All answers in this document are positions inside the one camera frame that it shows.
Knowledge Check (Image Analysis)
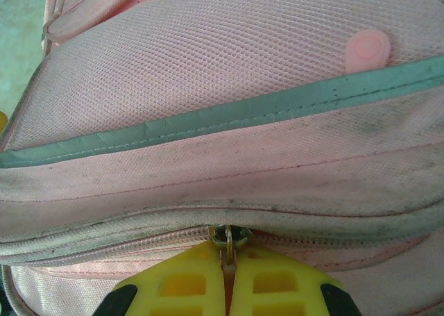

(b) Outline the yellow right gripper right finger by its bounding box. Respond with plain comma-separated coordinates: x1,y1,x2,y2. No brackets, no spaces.
225,246,365,316

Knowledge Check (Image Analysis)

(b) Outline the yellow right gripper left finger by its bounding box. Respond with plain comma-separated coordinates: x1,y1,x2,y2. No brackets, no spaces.
93,241,230,316

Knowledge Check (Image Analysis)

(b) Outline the pink school backpack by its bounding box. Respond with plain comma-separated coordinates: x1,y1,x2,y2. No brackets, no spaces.
0,0,444,316

